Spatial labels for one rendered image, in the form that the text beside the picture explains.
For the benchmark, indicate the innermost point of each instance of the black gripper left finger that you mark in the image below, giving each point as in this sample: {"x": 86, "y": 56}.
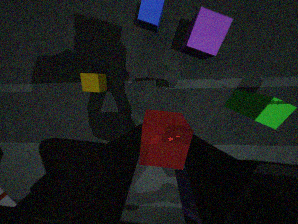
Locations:
{"x": 115, "y": 160}

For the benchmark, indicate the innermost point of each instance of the purple cube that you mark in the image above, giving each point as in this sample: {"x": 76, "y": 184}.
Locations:
{"x": 205, "y": 34}

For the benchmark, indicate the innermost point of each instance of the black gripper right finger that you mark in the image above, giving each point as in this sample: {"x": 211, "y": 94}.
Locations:
{"x": 221, "y": 183}

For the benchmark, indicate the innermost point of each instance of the blue block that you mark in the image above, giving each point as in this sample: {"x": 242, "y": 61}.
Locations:
{"x": 150, "y": 14}

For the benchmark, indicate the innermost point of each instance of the red block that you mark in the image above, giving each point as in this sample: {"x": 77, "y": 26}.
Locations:
{"x": 165, "y": 139}

